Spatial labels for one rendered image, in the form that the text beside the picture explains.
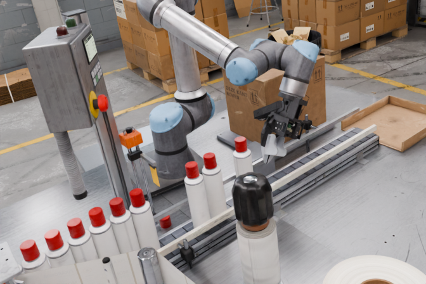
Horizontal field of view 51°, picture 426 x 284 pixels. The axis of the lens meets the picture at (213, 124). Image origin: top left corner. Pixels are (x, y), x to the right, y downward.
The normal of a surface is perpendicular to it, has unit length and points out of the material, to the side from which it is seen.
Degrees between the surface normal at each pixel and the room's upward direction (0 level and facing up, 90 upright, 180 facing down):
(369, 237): 0
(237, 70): 89
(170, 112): 6
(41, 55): 90
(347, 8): 90
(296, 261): 0
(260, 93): 90
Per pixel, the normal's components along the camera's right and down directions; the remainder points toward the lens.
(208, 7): 0.51, 0.32
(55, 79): 0.03, 0.44
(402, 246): -0.14, -0.89
